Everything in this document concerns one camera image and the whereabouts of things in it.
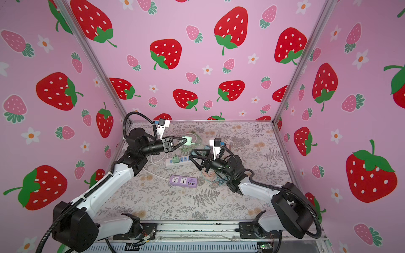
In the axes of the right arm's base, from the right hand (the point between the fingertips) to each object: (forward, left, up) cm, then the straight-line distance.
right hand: (191, 158), depth 67 cm
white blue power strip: (+15, +10, -27) cm, 32 cm away
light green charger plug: (+12, +13, -23) cm, 29 cm away
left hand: (+6, +3, +4) cm, 7 cm away
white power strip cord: (+4, +25, -28) cm, 38 cm away
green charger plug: (+6, +1, +4) cm, 8 cm away
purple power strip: (+1, +7, -27) cm, 28 cm away
